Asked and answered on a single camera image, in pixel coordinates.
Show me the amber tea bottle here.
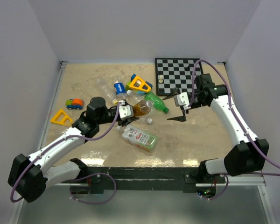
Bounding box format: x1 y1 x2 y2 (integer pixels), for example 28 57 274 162
133 100 154 117

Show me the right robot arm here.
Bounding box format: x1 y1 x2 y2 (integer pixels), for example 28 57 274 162
165 74 269 183

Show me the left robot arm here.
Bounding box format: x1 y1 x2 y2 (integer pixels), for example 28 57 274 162
7 97 138 203

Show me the white green tea bottle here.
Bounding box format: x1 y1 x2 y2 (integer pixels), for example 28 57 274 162
116 125 157 153

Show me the green plastic bottle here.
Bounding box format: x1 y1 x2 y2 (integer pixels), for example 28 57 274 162
144 91 169 113

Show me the blue pepsi bottle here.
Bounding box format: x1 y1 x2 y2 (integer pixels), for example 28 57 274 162
113 82 127 97

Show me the clear bottle yellow cap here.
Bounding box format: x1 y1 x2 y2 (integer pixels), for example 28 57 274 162
95 78 118 105

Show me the black white chessboard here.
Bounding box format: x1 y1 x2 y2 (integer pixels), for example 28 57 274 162
154 58 203 96

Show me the yellow triangle toy block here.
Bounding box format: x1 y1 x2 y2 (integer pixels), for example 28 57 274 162
128 74 152 93
50 109 73 126

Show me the colourful toy car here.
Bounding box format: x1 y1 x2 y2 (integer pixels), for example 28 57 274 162
66 98 84 110

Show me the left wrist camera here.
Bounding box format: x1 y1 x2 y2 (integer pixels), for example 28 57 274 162
118 100 134 120

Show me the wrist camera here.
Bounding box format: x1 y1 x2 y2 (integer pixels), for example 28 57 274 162
118 100 134 120
174 92 189 108

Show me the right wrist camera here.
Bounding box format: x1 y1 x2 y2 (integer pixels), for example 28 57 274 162
174 92 189 108

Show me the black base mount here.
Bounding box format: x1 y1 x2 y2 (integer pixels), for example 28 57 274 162
75 167 225 194

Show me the aluminium frame rail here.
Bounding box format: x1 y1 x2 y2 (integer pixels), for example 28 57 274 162
36 61 69 152

